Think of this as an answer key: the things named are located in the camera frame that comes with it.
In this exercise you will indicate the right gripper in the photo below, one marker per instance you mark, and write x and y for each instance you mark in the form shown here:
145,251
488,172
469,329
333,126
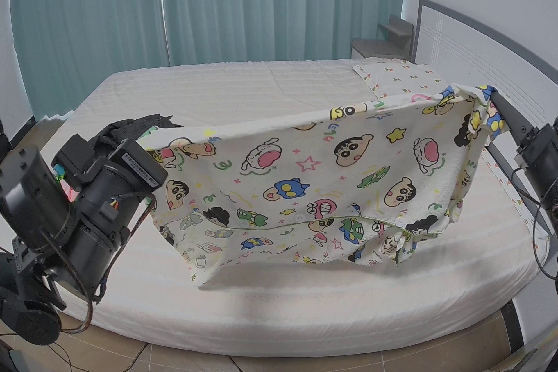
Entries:
540,152

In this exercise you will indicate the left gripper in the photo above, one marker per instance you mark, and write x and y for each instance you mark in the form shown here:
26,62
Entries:
139,167

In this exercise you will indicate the white printed pyjama top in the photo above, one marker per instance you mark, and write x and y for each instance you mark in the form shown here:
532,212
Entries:
305,169

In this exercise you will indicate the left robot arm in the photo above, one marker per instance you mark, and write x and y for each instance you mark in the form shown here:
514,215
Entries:
26,196

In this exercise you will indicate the bed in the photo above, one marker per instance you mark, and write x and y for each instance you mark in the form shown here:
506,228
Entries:
283,100

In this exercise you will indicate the black garment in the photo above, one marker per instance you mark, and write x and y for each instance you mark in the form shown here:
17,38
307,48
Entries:
130,126

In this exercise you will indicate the pink garment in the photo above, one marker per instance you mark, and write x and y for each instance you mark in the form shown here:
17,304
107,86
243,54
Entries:
66,189

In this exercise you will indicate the white printed pillow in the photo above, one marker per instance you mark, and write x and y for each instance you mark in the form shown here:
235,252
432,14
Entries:
405,74

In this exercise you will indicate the grey bedside table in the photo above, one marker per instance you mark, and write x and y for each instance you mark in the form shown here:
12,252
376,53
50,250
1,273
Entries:
375,47

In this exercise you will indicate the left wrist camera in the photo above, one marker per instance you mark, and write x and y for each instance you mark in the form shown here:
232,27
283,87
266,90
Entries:
74,156

